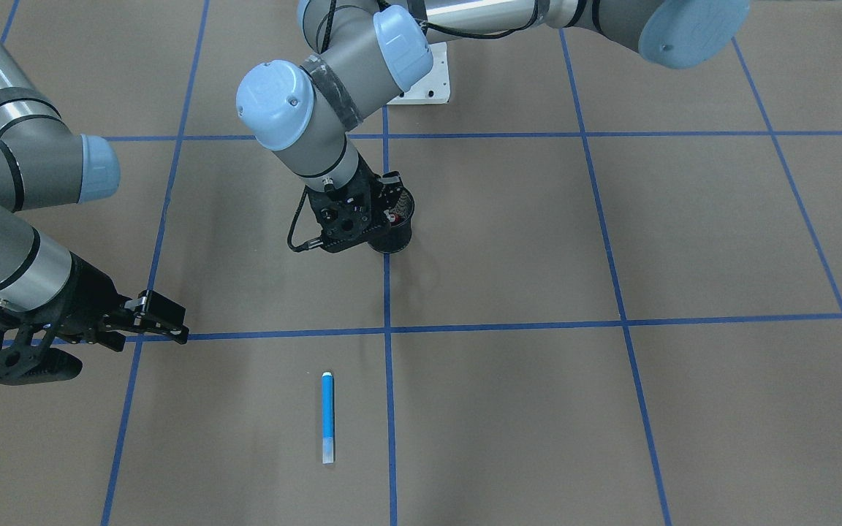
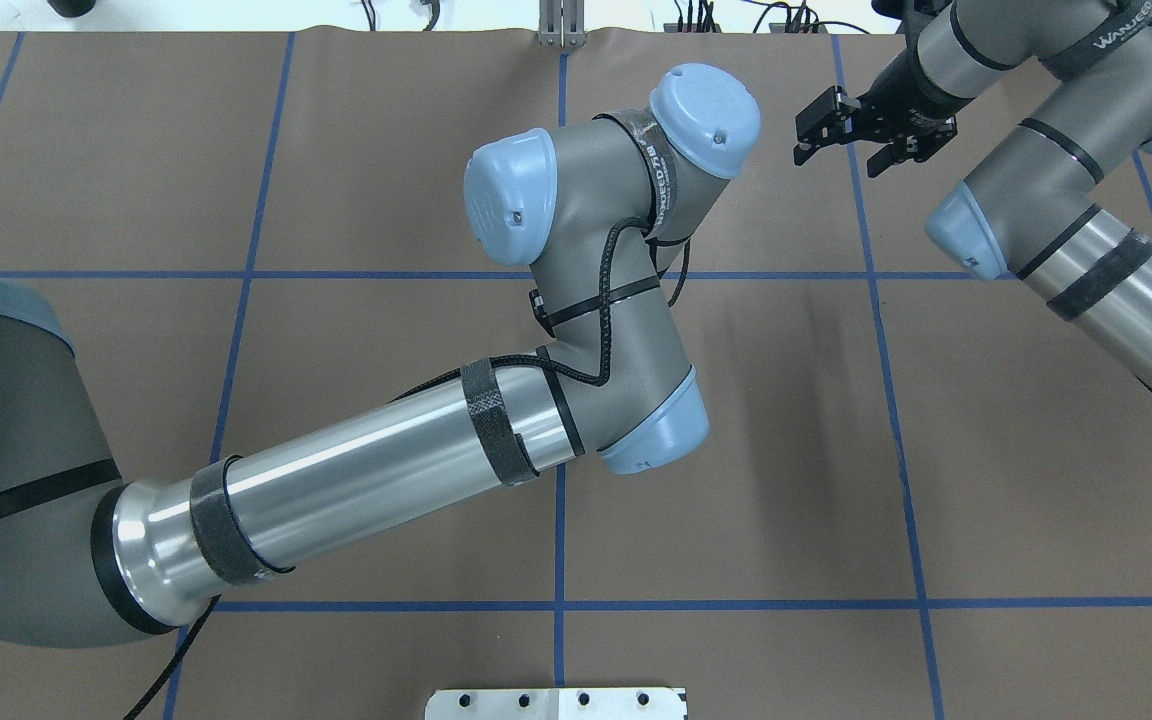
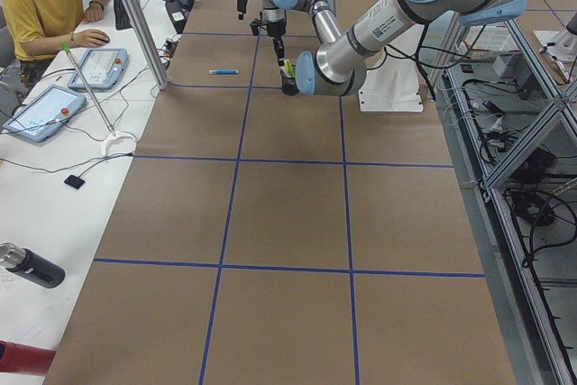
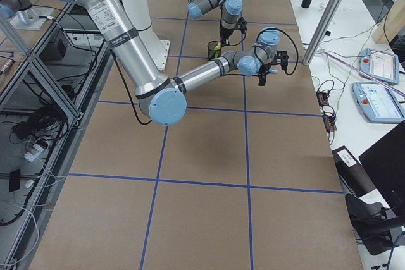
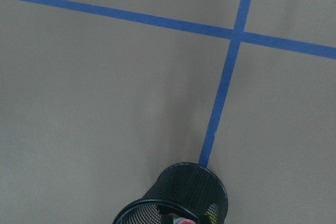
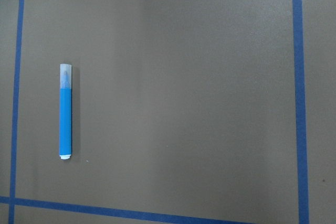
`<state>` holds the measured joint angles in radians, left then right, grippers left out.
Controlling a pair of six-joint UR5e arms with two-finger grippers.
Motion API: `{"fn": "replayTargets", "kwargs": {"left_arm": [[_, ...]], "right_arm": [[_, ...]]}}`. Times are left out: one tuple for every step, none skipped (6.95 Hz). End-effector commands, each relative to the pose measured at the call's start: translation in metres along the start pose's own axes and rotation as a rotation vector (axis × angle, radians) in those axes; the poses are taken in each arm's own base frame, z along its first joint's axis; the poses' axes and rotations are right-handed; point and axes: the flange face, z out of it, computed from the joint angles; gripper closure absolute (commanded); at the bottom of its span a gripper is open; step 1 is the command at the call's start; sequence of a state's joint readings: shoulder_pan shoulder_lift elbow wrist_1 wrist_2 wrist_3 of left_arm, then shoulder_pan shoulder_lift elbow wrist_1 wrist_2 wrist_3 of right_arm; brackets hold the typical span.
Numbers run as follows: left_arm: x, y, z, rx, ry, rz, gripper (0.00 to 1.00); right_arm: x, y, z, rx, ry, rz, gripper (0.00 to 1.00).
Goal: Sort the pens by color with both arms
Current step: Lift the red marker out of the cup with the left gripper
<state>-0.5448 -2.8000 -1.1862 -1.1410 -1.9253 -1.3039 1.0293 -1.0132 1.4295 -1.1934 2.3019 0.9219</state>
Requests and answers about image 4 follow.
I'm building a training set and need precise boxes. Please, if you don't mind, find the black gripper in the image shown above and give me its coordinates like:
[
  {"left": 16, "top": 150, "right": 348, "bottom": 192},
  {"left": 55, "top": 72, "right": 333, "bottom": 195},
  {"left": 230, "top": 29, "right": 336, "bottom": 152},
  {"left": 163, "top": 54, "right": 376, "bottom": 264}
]
[
  {"left": 220, "top": 23, "right": 235, "bottom": 46},
  {"left": 258, "top": 64, "right": 271, "bottom": 86}
]

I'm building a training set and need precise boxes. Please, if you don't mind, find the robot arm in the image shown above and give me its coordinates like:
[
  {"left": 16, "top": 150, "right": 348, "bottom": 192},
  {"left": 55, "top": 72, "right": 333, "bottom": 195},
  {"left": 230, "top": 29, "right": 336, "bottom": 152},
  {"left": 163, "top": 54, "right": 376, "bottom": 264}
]
[
  {"left": 63, "top": 0, "right": 287, "bottom": 126},
  {"left": 187, "top": 0, "right": 246, "bottom": 46}
]

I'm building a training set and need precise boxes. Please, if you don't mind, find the aluminium frame rail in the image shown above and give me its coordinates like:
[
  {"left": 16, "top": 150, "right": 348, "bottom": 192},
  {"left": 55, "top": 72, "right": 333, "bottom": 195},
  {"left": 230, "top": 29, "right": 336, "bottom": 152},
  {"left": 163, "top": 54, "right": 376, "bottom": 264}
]
[{"left": 1, "top": 4, "right": 113, "bottom": 128}]

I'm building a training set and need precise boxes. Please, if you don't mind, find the small black electronics board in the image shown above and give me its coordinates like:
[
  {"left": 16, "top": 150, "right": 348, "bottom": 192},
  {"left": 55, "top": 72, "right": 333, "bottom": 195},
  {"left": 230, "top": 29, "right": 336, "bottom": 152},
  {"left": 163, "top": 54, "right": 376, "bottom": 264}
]
[{"left": 316, "top": 90, "right": 337, "bottom": 133}]

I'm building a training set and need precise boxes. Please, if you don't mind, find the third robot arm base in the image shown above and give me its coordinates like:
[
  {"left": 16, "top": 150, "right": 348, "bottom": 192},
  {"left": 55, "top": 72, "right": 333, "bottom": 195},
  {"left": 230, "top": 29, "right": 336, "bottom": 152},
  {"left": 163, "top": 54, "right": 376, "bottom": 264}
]
[{"left": 1, "top": 0, "right": 44, "bottom": 30}]

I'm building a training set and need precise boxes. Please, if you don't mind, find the black mesh pen holder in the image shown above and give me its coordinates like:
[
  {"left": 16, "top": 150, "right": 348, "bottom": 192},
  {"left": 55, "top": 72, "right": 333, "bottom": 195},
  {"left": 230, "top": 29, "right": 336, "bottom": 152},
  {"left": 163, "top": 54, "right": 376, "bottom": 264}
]
[{"left": 207, "top": 41, "right": 221, "bottom": 61}]

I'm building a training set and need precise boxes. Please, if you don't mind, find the teach pendant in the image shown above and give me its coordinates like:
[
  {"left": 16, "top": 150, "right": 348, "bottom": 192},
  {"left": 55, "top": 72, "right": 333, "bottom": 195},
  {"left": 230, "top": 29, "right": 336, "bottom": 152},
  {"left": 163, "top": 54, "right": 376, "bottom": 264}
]
[
  {"left": 359, "top": 48, "right": 400, "bottom": 85},
  {"left": 352, "top": 82, "right": 404, "bottom": 123}
]

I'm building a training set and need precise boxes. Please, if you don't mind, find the lower teach pendant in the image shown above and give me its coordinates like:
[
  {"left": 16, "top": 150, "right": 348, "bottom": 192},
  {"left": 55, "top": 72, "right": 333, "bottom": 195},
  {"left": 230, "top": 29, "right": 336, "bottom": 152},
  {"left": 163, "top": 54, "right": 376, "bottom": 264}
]
[{"left": 352, "top": 82, "right": 404, "bottom": 123}]

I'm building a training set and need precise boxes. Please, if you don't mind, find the green pen white cap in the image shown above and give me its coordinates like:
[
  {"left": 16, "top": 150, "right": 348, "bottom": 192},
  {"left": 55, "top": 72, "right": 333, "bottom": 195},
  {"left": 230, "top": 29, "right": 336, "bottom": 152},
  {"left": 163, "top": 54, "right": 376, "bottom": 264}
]
[{"left": 213, "top": 42, "right": 221, "bottom": 51}]

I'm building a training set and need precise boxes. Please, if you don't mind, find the brown box white label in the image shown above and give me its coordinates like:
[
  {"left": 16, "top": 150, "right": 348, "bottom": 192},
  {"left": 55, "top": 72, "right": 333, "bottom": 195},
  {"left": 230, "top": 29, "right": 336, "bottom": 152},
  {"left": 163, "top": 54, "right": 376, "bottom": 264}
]
[{"left": 332, "top": 145, "right": 377, "bottom": 197}]

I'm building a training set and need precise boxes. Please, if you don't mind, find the black power adapter box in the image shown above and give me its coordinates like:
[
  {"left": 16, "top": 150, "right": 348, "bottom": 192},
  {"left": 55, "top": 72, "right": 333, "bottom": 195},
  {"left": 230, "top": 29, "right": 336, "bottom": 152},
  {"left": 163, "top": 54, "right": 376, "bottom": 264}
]
[{"left": 39, "top": 29, "right": 69, "bottom": 61}]

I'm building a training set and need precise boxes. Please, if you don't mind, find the upper teach pendant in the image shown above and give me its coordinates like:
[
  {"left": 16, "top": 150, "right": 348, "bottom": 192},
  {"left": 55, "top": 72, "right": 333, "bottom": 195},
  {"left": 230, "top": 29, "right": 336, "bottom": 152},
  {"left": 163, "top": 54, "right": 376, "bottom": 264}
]
[{"left": 359, "top": 48, "right": 400, "bottom": 85}]

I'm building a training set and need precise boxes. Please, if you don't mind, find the aluminium frame post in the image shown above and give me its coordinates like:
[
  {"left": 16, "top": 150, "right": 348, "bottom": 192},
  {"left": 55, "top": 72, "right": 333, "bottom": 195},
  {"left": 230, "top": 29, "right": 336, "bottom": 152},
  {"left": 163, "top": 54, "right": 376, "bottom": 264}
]
[{"left": 302, "top": 0, "right": 342, "bottom": 66}]

